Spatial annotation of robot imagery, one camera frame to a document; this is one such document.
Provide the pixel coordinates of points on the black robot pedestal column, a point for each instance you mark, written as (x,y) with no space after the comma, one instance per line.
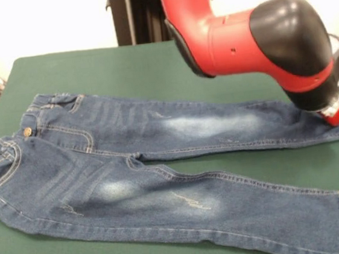
(136,15)

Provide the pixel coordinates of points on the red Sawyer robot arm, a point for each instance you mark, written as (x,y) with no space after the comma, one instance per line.
(239,43)

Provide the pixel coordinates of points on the blue denim jeans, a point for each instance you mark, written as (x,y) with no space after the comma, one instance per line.
(134,191)

